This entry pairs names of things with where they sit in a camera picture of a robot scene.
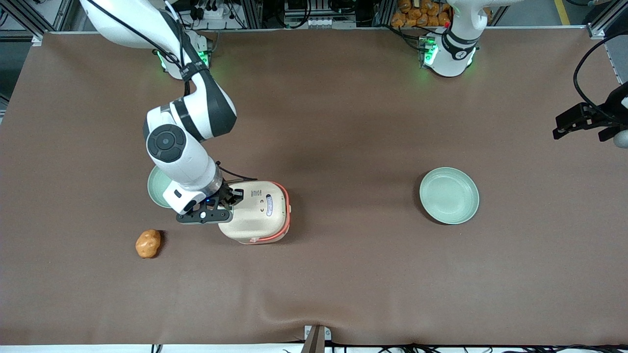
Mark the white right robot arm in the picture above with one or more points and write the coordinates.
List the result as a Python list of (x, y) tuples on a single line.
[(181, 157)]

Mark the grey metal table clamp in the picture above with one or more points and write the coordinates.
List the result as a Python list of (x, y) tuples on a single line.
[(316, 339)]

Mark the bag of orange bread rolls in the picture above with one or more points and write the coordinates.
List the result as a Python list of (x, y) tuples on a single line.
[(417, 13)]

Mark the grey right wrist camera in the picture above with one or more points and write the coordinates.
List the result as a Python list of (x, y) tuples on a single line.
[(203, 216)]

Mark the brown table cloth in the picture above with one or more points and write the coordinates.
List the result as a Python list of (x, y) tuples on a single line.
[(343, 274)]

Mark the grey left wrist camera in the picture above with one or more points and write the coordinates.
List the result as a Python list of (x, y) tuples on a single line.
[(622, 139)]

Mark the orange-brown potato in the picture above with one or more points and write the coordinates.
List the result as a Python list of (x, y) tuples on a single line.
[(148, 243)]

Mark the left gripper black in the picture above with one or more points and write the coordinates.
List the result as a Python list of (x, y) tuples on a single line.
[(614, 104)]

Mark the aluminium frame beam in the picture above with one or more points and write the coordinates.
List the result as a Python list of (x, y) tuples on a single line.
[(606, 19), (29, 17)]

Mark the white power strip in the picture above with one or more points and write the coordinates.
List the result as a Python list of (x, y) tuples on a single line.
[(216, 11)]

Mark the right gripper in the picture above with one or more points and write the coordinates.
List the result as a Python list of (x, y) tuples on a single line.
[(227, 191)]

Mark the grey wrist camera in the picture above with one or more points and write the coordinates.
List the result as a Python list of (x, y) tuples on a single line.
[(622, 139), (203, 216)]

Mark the pale green round plate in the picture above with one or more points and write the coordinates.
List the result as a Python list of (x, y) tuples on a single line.
[(449, 196), (158, 189)]

